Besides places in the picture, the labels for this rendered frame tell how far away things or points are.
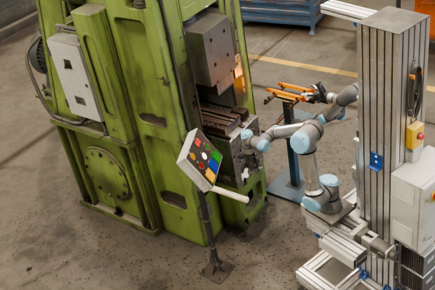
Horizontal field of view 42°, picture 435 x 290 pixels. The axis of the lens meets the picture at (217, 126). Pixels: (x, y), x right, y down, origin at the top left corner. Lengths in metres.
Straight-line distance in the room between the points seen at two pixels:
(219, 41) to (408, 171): 1.51
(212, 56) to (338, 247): 1.47
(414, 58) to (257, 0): 5.07
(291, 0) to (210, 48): 3.94
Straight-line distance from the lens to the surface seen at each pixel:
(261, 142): 3.39
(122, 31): 3.85
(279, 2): 7.68
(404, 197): 3.19
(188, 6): 3.75
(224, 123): 4.13
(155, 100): 3.97
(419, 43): 2.94
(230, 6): 4.12
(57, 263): 4.91
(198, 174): 3.54
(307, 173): 3.22
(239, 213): 4.52
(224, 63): 3.90
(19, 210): 5.63
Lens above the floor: 3.21
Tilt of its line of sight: 33 degrees down
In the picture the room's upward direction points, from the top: 11 degrees counter-clockwise
